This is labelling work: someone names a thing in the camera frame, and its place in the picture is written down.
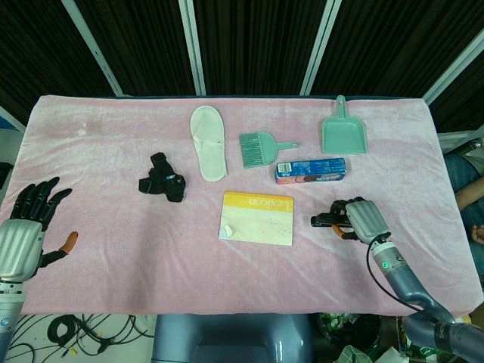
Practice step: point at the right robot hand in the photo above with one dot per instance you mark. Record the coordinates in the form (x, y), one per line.
(363, 221)

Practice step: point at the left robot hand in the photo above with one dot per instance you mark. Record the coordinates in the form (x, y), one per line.
(19, 242)

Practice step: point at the small black device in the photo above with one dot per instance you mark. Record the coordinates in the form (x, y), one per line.
(322, 220)

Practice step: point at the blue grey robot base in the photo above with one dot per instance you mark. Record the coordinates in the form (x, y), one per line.
(232, 338)

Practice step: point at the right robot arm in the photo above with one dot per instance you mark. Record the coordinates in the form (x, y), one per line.
(412, 287)

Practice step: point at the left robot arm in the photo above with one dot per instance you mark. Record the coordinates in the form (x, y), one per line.
(9, 306)

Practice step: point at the yellow white book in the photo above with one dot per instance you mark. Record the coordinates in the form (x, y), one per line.
(256, 218)

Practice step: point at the teal hand brush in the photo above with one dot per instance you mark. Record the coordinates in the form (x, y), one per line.
(261, 147)

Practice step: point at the blue cookie box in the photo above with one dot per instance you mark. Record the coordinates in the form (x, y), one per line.
(312, 171)

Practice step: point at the teal dustpan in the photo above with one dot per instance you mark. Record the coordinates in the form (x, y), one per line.
(343, 134)

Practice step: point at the pink table cloth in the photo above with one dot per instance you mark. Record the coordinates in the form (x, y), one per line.
(151, 264)

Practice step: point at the white slipper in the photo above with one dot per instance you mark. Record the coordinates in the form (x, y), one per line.
(208, 143)

